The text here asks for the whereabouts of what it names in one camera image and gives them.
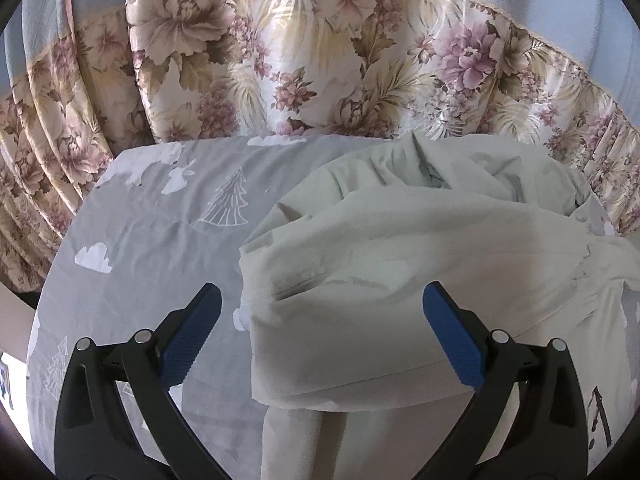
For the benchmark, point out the pale green garment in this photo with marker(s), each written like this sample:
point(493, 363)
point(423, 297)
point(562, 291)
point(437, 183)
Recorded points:
point(400, 240)

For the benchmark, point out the grey printed bed sheet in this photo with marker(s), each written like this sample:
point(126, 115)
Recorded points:
point(150, 240)

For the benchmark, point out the blue floral curtain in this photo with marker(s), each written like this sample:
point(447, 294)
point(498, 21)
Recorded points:
point(55, 125)
point(310, 60)

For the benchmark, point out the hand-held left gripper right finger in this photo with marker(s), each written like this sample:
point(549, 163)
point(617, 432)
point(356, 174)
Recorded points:
point(452, 335)

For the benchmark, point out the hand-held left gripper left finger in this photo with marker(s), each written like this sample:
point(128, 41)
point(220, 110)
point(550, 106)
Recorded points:
point(192, 332)

